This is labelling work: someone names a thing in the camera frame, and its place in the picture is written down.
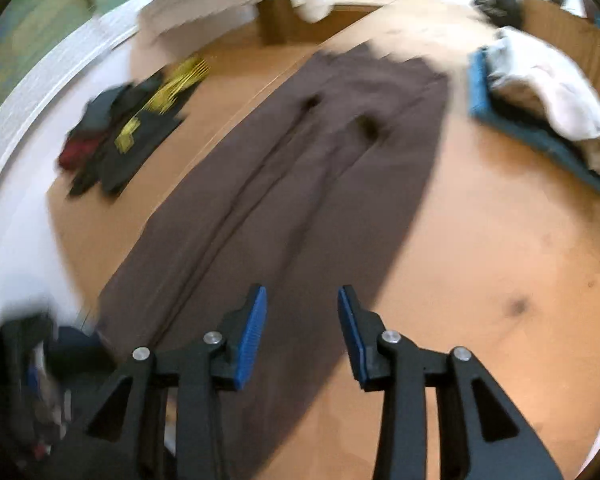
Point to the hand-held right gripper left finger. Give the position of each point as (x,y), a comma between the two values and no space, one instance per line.
(250,340)

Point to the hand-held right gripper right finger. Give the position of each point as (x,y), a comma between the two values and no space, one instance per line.
(352,340)

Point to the brown sweater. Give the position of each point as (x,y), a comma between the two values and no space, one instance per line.
(305,185)

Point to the person's dark trousers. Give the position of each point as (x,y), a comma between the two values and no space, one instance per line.
(80,350)

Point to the red cloth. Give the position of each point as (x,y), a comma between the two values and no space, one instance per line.
(77,152)

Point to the black garment with yellow print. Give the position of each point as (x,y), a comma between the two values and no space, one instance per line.
(130,155)

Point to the dark green cloth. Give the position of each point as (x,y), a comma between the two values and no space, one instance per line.
(102,110)

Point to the black yellow-striped cloth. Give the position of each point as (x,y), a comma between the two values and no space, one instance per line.
(177,85)

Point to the black folded cloth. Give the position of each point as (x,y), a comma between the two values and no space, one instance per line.
(520,120)

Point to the blue folded cloth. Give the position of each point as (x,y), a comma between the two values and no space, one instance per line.
(480,90)

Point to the small wooden table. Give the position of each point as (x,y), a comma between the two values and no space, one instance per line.
(275,20)

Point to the landscape wall painting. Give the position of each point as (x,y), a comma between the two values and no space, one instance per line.
(30,25)

